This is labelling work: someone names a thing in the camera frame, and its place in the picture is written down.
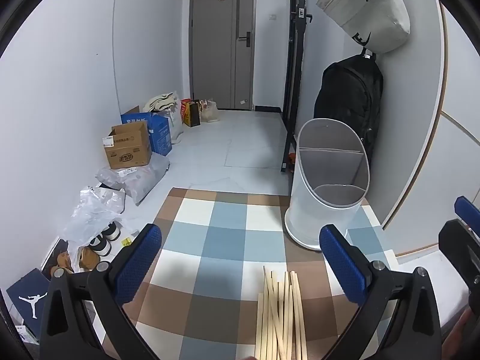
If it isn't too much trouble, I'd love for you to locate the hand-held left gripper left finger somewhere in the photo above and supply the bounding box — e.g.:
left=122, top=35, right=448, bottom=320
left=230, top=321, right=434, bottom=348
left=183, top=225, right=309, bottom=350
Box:
left=39, top=223, right=164, bottom=360

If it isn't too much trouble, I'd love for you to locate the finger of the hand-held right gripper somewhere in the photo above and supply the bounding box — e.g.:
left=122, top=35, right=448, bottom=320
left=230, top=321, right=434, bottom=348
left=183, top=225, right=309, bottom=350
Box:
left=439, top=219, right=480, bottom=294
left=454, top=196, right=480, bottom=233

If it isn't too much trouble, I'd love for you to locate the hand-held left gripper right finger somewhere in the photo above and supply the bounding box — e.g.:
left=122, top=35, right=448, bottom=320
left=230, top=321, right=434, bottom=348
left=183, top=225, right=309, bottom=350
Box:
left=319, top=224, right=443, bottom=360

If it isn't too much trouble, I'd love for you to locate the white utensil holder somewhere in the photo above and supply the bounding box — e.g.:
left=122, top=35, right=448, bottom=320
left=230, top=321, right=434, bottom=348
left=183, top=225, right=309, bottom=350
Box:
left=284, top=118, right=371, bottom=251

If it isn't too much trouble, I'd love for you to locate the pile of wooden chopsticks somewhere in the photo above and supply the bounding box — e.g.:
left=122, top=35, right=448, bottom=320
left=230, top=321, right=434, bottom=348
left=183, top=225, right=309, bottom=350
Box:
left=254, top=265, right=309, bottom=360

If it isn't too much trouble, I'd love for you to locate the person's right hand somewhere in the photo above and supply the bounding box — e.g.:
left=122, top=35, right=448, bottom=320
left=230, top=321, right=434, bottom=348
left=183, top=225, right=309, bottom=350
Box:
left=442, top=307, right=477, bottom=360

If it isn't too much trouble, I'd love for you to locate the brown boot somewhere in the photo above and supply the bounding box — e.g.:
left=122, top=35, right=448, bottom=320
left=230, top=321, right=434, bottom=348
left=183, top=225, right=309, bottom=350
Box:
left=50, top=251, right=74, bottom=276
left=78, top=245, right=101, bottom=271

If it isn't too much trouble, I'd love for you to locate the clear plastic bag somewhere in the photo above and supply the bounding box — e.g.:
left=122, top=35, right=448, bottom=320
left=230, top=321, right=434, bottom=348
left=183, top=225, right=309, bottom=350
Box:
left=62, top=199, right=130, bottom=271

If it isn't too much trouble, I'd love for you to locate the white plastic packet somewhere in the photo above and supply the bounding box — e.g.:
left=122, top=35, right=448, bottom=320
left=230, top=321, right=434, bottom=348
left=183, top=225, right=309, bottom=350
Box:
left=79, top=185, right=126, bottom=214

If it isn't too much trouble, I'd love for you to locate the large grey mailer bag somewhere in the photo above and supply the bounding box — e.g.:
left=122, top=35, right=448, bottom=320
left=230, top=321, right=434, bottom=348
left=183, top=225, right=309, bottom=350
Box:
left=122, top=154, right=170, bottom=206

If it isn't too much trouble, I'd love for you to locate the checkered tablecloth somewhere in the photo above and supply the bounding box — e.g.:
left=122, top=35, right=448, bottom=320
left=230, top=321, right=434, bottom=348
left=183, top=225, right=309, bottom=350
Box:
left=101, top=187, right=398, bottom=360

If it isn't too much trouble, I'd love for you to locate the small crumpled grey mailer bag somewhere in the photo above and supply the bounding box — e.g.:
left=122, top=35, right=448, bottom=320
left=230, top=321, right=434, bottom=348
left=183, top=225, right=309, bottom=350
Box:
left=95, top=167, right=128, bottom=192

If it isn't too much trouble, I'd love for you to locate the blue shoe box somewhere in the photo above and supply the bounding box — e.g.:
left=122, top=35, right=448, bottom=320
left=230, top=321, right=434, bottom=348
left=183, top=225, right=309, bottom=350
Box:
left=5, top=268, right=51, bottom=331

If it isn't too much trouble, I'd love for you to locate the brown cardboard box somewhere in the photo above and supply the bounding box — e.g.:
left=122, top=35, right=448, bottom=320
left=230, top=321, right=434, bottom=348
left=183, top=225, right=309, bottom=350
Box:
left=101, top=121, right=152, bottom=170

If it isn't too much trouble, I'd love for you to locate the blue carton box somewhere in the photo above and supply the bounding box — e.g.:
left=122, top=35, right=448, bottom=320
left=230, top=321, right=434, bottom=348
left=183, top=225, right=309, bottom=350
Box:
left=121, top=106, right=173, bottom=156

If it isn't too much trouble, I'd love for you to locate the black yellow paper bag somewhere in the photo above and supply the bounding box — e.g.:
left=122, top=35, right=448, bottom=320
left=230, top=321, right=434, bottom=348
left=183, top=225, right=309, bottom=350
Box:
left=183, top=100, right=202, bottom=127

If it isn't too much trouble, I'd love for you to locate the beige folded cloth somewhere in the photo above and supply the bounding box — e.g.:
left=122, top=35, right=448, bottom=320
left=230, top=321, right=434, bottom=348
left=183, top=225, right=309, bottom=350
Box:
left=143, top=92, right=179, bottom=112

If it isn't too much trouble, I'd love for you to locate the black backpack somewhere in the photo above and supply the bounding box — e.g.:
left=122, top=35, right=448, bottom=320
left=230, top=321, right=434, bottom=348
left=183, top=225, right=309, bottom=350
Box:
left=313, top=53, right=384, bottom=166

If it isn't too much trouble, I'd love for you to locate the translucent plastic bag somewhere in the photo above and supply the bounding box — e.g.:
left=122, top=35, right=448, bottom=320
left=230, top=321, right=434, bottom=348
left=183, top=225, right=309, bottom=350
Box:
left=200, top=99, right=219, bottom=123

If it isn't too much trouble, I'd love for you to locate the white duffel bag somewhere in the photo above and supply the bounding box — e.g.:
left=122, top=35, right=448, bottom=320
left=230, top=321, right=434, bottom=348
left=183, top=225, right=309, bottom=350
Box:
left=316, top=0, right=411, bottom=54

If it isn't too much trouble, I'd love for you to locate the grey door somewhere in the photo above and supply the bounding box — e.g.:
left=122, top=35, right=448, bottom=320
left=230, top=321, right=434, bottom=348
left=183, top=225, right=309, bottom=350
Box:
left=189, top=0, right=259, bottom=111

